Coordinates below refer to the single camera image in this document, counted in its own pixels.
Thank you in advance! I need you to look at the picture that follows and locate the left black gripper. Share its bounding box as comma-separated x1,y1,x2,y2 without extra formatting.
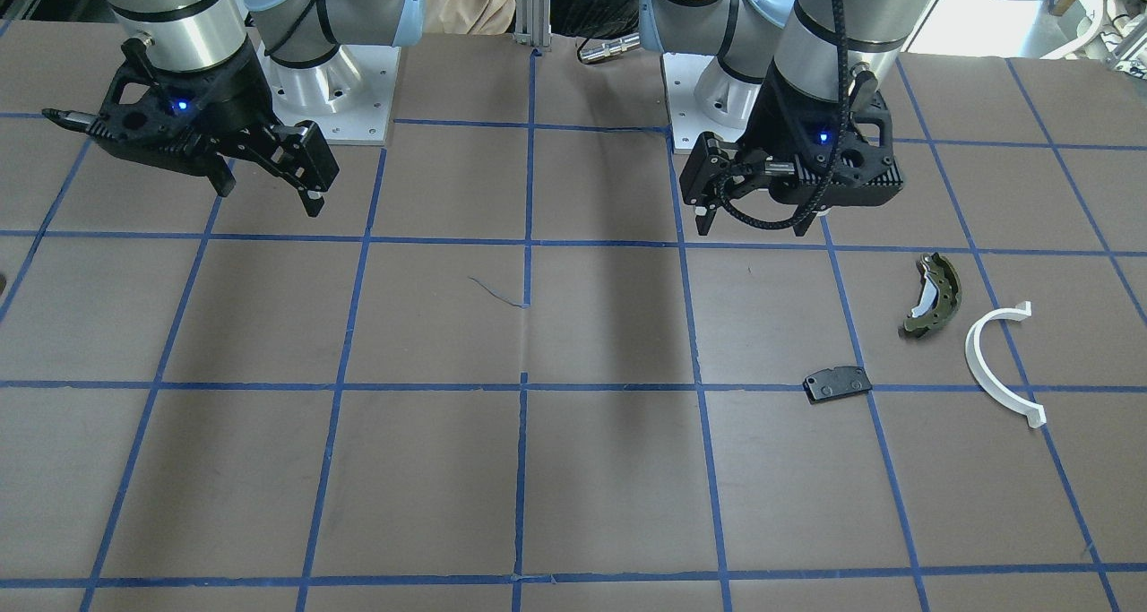
677,65,905,235

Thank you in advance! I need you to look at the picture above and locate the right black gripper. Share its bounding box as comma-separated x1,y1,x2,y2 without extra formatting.
42,37,340,217

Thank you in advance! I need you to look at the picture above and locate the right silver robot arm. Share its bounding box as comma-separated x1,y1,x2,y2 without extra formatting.
42,0,426,217

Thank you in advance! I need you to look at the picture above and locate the silver metal cylinder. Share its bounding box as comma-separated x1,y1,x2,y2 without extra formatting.
577,33,642,65

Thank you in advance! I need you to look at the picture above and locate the black brake pad plate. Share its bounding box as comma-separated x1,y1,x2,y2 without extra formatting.
802,366,873,405

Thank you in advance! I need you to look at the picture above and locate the person in beige shirt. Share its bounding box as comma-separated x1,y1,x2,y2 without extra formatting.
423,0,516,36

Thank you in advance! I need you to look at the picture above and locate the olive green brake shoe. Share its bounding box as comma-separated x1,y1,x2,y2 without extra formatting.
900,252,962,339

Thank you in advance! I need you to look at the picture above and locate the white curved plastic part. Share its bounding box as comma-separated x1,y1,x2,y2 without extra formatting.
963,301,1048,429

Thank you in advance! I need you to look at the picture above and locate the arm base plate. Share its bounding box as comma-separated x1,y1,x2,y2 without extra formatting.
262,45,401,146
662,53,760,155

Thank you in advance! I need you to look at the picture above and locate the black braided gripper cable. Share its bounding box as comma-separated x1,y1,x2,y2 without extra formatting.
715,0,855,232

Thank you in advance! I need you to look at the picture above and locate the aluminium frame post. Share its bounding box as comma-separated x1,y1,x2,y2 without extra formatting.
513,0,552,53

